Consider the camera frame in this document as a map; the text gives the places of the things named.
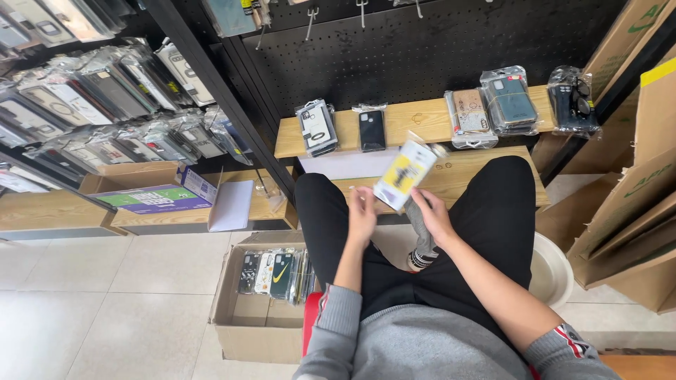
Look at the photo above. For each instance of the yellow white phone case packet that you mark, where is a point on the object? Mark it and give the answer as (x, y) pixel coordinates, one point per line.
(405, 175)

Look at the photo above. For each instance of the clear plastic bag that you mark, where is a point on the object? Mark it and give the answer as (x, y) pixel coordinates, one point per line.
(268, 192)

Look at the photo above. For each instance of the metal pegboard hook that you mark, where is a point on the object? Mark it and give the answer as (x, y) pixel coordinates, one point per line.
(418, 7)
(311, 21)
(362, 11)

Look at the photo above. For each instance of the orange wooden board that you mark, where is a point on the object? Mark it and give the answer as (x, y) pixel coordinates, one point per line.
(641, 367)

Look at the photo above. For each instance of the person's left fingers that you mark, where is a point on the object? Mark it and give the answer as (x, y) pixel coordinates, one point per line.
(365, 196)

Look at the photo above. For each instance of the person's black trousers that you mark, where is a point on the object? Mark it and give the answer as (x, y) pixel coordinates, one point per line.
(491, 221)

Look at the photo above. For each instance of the person's right hand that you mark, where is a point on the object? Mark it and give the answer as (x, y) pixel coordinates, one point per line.
(435, 219)

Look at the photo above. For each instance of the person's grey sock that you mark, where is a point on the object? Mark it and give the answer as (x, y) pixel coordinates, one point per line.
(422, 237)

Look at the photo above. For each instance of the white paper sheet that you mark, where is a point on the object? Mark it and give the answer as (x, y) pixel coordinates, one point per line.
(346, 164)

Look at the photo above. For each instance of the open cardboard box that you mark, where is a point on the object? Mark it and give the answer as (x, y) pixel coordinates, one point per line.
(248, 322)

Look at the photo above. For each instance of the red stool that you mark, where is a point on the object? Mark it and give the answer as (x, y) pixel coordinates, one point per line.
(310, 319)

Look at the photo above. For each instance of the black metal rack post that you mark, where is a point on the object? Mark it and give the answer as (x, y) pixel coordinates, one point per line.
(222, 89)

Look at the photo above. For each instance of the person's left hand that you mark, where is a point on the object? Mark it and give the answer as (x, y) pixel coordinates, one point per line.
(361, 219)

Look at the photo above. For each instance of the wooden base cabinet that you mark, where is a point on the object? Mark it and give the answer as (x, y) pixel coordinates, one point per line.
(63, 214)

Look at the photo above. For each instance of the person's right fingers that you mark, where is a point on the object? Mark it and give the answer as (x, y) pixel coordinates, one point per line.
(420, 199)

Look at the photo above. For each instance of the purple green carton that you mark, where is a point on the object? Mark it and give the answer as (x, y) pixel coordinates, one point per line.
(158, 196)

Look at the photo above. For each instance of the dark navy phone case packet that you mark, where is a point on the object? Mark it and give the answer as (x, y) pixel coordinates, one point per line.
(572, 101)

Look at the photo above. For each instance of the rack of hanging phone cases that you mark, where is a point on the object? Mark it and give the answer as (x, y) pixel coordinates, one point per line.
(100, 100)

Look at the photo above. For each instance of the teal hanging phone case packet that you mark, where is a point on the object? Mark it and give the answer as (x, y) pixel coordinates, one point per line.
(230, 16)

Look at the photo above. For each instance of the white card sheet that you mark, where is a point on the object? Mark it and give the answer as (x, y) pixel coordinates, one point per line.
(231, 207)

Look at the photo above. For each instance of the stack of flat cardboard cartons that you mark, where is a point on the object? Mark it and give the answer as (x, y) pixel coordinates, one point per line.
(628, 211)

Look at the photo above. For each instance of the black pegboard panel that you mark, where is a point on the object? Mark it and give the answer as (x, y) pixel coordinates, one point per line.
(422, 53)

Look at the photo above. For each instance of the beige patterned phone case packet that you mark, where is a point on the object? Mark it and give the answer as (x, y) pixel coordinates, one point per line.
(469, 112)

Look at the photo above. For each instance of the white plastic basin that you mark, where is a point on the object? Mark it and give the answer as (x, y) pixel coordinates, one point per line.
(549, 272)

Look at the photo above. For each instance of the row of packed phone cases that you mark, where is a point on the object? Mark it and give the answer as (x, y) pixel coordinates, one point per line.
(277, 274)

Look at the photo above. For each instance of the long wooden shelf board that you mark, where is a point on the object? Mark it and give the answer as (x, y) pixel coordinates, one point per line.
(417, 122)

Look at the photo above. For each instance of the black phone case packet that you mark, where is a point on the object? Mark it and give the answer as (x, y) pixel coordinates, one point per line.
(372, 130)

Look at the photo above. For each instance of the grey-blue phone case bundle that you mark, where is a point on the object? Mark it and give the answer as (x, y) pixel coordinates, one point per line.
(509, 100)

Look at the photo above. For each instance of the person's grey sweater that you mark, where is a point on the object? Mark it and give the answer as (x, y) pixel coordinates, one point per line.
(412, 343)

